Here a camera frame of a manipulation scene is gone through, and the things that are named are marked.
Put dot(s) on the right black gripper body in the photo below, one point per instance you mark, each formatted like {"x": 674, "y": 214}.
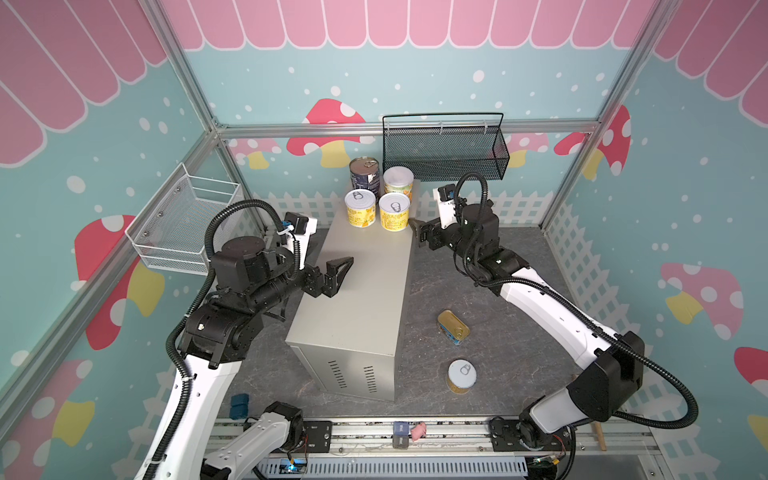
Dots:
{"x": 435, "y": 233}

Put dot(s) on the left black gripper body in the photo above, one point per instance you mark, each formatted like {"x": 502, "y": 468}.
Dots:
{"x": 310, "y": 282}

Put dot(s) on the yellow can pull-tab lid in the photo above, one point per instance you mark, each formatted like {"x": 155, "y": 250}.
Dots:
{"x": 361, "y": 207}
{"x": 394, "y": 211}
{"x": 461, "y": 376}

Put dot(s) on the yellow can white lid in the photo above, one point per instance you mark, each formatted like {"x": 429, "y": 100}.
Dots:
{"x": 399, "y": 179}

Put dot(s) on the dark blue tall can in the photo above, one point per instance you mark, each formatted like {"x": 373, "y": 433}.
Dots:
{"x": 365, "y": 174}

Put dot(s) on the gold sardine tin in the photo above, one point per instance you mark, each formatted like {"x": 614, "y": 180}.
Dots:
{"x": 453, "y": 327}

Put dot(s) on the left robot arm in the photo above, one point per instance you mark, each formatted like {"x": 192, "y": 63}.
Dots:
{"x": 245, "y": 282}

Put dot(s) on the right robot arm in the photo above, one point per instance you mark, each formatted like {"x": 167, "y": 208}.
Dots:
{"x": 612, "y": 364}

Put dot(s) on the grey metal cabinet counter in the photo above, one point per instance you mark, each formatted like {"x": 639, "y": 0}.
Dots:
{"x": 349, "y": 343}

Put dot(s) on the teal small object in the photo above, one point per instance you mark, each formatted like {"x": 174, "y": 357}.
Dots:
{"x": 239, "y": 406}

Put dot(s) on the pink small object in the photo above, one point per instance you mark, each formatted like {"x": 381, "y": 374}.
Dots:
{"x": 418, "y": 431}

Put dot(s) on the grey small block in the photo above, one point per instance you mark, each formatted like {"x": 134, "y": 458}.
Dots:
{"x": 401, "y": 435}

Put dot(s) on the green circuit board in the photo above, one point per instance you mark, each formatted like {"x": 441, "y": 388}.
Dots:
{"x": 292, "y": 467}

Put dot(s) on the wooden toy hammer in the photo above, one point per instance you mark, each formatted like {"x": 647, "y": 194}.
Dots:
{"x": 599, "y": 435}

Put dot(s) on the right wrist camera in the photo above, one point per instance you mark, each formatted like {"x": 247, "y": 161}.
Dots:
{"x": 446, "y": 198}

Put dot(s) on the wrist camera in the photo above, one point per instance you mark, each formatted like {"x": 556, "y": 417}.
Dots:
{"x": 446, "y": 198}
{"x": 297, "y": 229}

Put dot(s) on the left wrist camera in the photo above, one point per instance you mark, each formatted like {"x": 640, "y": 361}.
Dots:
{"x": 297, "y": 229}

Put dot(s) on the black wire mesh basket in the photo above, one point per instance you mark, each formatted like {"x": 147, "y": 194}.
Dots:
{"x": 445, "y": 146}

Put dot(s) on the white wire mesh basket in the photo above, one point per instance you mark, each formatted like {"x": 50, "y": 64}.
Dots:
{"x": 168, "y": 233}

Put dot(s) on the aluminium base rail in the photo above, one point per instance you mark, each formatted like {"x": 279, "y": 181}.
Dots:
{"x": 410, "y": 448}

